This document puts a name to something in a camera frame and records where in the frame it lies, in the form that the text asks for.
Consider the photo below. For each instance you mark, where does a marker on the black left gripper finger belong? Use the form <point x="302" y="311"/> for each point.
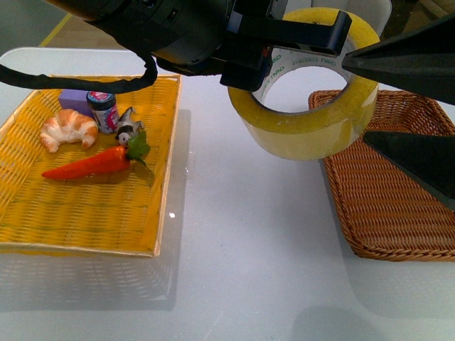
<point x="427" y="159"/>

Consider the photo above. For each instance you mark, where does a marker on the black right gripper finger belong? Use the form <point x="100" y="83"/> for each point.
<point x="421" y="61"/>

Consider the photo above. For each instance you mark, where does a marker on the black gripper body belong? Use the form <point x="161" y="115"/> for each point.
<point x="252" y="30"/>

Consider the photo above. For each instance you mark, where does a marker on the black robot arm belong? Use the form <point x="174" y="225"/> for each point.
<point x="182" y="36"/>

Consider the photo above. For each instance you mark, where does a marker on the brown wicker basket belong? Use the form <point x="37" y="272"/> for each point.
<point x="383" y="213"/>

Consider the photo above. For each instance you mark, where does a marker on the yellow woven basket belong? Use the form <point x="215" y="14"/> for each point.
<point x="119" y="213"/>

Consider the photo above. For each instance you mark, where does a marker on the panda figurine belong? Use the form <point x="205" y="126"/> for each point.
<point x="127" y="127"/>

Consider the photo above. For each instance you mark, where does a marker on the small dark jar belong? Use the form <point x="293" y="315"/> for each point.
<point x="104" y="110"/>

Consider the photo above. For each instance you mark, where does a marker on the orange toy carrot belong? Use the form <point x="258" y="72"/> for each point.
<point x="111" y="160"/>

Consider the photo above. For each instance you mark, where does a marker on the purple foam block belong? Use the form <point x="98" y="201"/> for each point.
<point x="76" y="100"/>

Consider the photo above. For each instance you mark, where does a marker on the toy croissant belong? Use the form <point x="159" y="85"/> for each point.
<point x="68" y="126"/>

